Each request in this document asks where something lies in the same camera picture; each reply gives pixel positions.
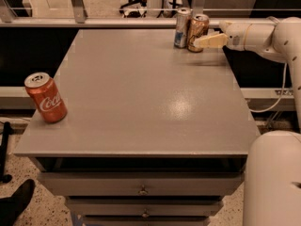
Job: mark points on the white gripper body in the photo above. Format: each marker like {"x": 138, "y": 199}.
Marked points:
{"x": 237, "y": 36}

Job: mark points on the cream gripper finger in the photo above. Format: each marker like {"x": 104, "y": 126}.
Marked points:
{"x": 223, "y": 25}
{"x": 211, "y": 41}

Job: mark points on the orange soda can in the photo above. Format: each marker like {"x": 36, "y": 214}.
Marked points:
{"x": 198, "y": 27}

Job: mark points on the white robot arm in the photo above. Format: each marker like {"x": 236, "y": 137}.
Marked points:
{"x": 272, "y": 187}

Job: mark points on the silver blue redbull can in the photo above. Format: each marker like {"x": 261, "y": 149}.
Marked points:
{"x": 182, "y": 24}

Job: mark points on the red coca-cola can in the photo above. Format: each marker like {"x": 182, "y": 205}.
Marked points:
{"x": 41, "y": 87}

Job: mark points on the grey drawer cabinet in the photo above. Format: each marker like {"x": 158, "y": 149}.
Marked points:
{"x": 138, "y": 104}

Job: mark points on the grey top drawer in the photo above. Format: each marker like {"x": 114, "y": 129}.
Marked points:
{"x": 140, "y": 184}

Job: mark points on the grey drawer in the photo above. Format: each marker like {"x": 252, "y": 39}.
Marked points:
{"x": 140, "y": 184}
{"x": 145, "y": 206}

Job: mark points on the metal railing bar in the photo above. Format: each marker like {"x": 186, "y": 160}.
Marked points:
{"x": 158, "y": 23}

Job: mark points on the grey middle drawer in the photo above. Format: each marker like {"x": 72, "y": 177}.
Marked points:
{"x": 145, "y": 206}

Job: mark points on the black stand pole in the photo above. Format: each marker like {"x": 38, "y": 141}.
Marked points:
{"x": 7, "y": 131}

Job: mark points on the black shoe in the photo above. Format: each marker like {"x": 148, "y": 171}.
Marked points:
{"x": 11, "y": 207}

